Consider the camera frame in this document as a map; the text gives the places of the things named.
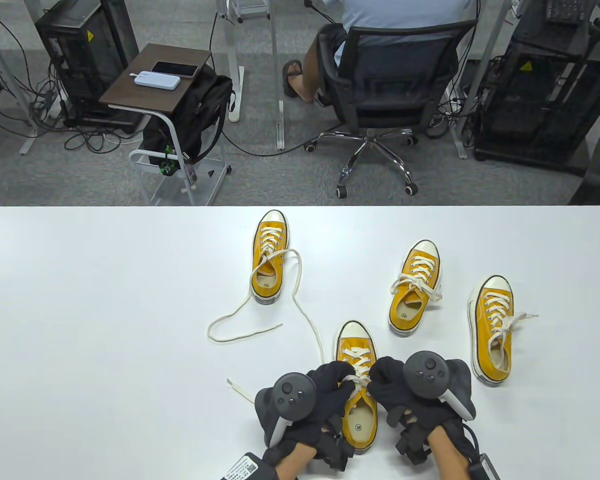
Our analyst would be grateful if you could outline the black smartphone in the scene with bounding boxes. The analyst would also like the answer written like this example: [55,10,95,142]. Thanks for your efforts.
[151,61,200,78]

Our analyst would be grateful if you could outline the pale blue power bank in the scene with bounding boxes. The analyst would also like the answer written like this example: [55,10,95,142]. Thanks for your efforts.
[133,71,182,92]

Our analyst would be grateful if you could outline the white shoe lace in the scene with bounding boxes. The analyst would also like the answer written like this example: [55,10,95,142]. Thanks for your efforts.
[226,347,376,405]
[391,256,443,303]
[207,227,326,368]

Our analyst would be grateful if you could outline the tangle of black cables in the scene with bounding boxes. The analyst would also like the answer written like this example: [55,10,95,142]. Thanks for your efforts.
[425,85,481,138]
[0,10,136,153]

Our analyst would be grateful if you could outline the person's right forearm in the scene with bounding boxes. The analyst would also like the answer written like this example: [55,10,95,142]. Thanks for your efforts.
[427,425,481,480]

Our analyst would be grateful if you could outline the black computer tower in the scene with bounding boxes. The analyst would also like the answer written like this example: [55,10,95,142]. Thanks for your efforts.
[34,0,140,127]

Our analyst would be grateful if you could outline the white desk leg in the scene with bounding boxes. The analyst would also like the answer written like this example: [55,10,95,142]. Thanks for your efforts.
[215,0,244,122]
[0,0,40,156]
[449,0,512,160]
[269,0,286,151]

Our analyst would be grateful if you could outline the person's left hand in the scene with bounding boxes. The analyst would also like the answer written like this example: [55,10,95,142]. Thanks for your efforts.
[254,361,356,472]

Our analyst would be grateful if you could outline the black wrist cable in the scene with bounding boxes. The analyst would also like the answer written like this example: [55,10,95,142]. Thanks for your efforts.
[465,424,483,457]

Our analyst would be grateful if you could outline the dark grey handheld controller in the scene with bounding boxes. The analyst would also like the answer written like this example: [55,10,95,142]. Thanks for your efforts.
[264,372,317,448]
[404,351,476,421]

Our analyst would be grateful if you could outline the brown top side table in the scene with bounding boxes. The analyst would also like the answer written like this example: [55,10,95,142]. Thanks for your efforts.
[99,43,232,207]

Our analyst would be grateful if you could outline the black backpack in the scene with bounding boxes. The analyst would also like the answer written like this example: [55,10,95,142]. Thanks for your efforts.
[141,64,235,171]

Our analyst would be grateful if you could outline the person's left forearm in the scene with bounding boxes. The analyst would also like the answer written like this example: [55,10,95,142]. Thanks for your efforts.
[272,445,318,480]

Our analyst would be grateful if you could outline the person's right hand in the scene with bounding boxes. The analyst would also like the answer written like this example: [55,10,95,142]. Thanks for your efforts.
[367,356,478,466]

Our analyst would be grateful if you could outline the white rolling cart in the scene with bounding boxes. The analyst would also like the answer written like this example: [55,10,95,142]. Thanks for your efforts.
[227,0,272,23]

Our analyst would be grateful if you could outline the black mesh office chair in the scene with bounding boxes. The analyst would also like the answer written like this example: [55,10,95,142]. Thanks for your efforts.
[304,19,480,197]

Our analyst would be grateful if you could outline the yellow canvas shoe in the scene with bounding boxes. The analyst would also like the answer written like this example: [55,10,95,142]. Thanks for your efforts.
[251,210,288,307]
[388,240,442,337]
[334,321,379,455]
[468,275,515,387]

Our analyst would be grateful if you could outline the green backpack charm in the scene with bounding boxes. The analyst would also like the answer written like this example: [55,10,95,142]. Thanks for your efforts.
[159,145,178,177]

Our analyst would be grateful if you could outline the black keyboard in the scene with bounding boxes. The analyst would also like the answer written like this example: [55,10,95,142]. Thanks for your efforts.
[545,0,588,26]

